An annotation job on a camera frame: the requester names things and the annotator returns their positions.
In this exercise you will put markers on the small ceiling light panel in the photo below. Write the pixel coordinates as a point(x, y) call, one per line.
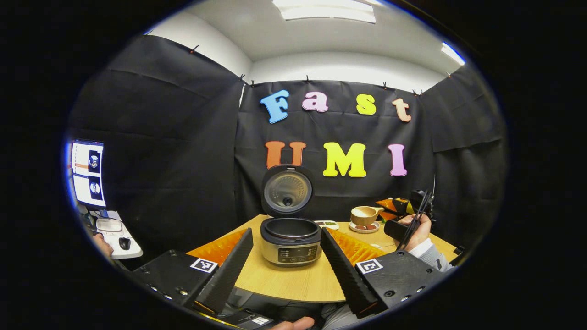
point(453, 54)

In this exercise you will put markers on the dark grey rice cooker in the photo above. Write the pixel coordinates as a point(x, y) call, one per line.
point(291, 250)

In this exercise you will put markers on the white side table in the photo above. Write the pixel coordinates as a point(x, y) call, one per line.
point(133, 250)

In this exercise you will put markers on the white round plate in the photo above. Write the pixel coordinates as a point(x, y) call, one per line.
point(364, 229)

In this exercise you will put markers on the white divided bean dish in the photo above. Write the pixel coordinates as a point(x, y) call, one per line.
point(328, 224)

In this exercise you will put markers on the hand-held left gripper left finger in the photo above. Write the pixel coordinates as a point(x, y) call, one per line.
point(229, 275)

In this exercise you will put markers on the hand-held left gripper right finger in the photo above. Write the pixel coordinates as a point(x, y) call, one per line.
point(344, 275)

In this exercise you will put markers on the computer monitor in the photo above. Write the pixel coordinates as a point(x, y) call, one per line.
point(87, 174)

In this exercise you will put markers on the wooden spoon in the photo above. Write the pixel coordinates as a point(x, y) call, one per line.
point(364, 215)

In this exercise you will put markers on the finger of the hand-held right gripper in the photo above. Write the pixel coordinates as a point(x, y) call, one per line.
point(392, 203)
point(389, 215)

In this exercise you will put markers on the black backdrop cloth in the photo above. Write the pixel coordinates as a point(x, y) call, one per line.
point(183, 160)

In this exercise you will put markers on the black computer mouse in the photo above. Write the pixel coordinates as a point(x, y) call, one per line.
point(124, 243)

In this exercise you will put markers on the person's grey clothing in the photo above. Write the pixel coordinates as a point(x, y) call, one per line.
point(339, 318)

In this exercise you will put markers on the large ceiling light panel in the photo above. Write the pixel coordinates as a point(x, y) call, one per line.
point(325, 11)

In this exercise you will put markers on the black object with white label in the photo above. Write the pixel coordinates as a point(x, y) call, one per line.
point(275, 309)

